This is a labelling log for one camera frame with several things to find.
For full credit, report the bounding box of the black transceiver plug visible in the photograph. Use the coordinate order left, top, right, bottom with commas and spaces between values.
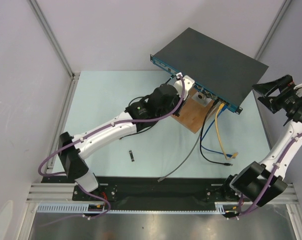
129, 150, 135, 162

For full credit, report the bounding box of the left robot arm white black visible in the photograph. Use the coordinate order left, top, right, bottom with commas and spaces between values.
58, 80, 188, 200

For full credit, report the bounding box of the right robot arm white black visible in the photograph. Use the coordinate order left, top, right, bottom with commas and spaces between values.
221, 74, 302, 215

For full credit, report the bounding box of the wooden board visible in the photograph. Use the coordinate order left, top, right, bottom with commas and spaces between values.
172, 88, 214, 134

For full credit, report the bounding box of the blue ethernet cable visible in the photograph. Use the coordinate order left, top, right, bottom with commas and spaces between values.
202, 109, 235, 160

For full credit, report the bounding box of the blue black network switch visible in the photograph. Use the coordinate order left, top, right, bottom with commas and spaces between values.
150, 27, 268, 114

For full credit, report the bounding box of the yellow ethernet cable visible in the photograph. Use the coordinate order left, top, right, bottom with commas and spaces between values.
216, 104, 241, 161

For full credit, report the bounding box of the black ethernet cable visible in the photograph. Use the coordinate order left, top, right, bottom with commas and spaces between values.
200, 100, 234, 168

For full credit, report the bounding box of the grey metal switch mount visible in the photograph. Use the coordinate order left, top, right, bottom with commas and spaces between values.
192, 92, 211, 107

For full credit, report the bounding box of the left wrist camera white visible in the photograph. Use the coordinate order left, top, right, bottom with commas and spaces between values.
173, 72, 195, 100

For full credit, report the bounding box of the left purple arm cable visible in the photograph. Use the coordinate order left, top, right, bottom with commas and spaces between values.
37, 74, 185, 222

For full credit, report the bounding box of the black cable with teal plug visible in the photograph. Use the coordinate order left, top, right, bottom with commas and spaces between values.
118, 76, 176, 141

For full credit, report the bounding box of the grey cable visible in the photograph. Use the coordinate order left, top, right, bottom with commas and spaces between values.
157, 102, 218, 184

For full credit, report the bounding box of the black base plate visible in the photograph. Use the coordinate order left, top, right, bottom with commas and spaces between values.
40, 175, 283, 211

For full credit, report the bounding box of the white slotted cable duct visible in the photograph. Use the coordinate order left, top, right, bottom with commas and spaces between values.
37, 202, 106, 213

